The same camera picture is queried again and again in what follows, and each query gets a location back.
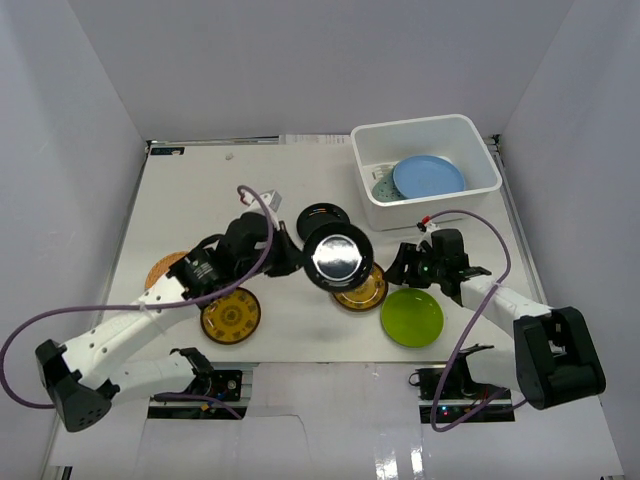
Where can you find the lime green plate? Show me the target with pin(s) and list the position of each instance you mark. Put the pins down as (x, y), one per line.
(412, 318)

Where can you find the light green ceramic plate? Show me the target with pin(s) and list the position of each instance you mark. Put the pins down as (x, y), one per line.
(385, 190)

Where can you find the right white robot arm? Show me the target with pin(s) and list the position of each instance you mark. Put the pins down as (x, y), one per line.
(552, 360)

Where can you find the white plastic bin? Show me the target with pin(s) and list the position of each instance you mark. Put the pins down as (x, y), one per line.
(454, 138)

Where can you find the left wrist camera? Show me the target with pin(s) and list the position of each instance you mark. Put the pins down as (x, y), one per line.
(272, 199)

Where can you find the large yellow patterned plate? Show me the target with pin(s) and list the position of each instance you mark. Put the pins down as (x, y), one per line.
(368, 296)

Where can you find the small yellow patterned plate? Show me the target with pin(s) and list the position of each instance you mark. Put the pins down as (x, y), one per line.
(231, 319)

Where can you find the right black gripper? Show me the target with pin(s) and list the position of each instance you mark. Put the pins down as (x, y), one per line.
(408, 254)

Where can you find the blue plastic plate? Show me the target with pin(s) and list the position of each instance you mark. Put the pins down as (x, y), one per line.
(427, 175)

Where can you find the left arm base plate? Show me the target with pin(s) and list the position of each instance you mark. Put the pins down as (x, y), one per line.
(222, 384)

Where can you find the blue label sticker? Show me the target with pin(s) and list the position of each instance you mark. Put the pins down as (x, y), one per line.
(166, 151)

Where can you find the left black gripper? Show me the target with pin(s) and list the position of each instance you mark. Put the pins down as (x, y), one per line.
(282, 251)

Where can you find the black glossy plate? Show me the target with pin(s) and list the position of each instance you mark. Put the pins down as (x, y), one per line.
(338, 257)

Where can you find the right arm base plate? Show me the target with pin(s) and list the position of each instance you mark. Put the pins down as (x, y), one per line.
(459, 397)

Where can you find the woven wicker plate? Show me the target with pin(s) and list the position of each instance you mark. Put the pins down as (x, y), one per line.
(161, 267)

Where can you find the black plate near bin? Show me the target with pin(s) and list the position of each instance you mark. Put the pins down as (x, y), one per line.
(317, 215)

